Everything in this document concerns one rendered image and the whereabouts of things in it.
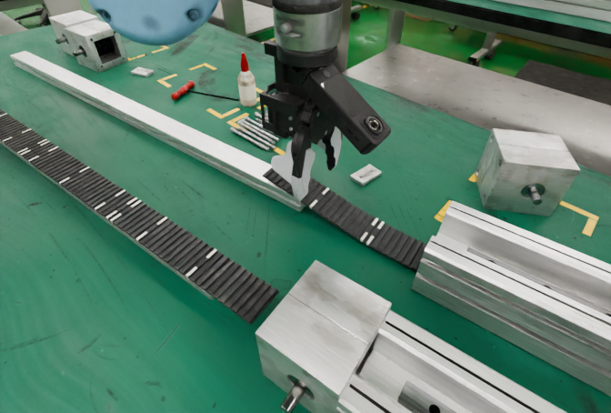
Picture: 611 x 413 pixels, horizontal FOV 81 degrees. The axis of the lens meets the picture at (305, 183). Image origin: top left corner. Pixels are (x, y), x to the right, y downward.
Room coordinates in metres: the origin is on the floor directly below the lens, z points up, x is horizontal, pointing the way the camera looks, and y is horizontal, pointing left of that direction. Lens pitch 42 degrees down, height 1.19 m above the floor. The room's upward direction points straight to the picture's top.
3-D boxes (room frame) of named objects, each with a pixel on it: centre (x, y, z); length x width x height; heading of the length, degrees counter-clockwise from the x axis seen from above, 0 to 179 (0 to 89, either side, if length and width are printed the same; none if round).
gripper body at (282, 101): (0.42, 0.00, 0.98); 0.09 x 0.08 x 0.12; 55
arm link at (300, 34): (0.41, 0.00, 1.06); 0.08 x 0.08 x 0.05
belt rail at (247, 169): (0.69, 0.39, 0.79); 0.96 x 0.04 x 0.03; 55
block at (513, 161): (0.43, -0.34, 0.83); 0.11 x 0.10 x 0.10; 169
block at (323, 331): (0.16, -0.01, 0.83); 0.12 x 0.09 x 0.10; 145
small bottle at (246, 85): (0.75, 0.13, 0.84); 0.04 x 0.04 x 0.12
